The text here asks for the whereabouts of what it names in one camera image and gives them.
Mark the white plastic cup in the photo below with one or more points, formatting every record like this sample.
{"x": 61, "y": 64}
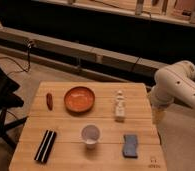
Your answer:
{"x": 90, "y": 135}

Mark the blue sponge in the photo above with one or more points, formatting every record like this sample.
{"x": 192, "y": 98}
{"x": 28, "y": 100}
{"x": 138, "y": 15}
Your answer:
{"x": 130, "y": 146}

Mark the orange ceramic bowl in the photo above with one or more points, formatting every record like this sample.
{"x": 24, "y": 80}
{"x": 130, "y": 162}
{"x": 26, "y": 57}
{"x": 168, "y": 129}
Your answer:
{"x": 79, "y": 99}

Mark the black office chair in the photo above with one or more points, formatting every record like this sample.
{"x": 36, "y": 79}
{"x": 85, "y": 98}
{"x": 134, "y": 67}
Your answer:
{"x": 8, "y": 99}

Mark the red sausage toy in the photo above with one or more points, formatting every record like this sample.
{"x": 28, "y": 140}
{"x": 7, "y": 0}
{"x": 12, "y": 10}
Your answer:
{"x": 49, "y": 101}

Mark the white plastic bottle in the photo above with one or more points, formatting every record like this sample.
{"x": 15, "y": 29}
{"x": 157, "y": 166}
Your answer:
{"x": 119, "y": 107}

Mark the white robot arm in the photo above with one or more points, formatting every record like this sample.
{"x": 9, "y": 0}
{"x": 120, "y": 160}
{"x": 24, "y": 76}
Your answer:
{"x": 172, "y": 81}

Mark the black white striped box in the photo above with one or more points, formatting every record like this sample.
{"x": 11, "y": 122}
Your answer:
{"x": 45, "y": 147}

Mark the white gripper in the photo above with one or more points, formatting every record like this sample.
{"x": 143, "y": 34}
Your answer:
{"x": 158, "y": 114}

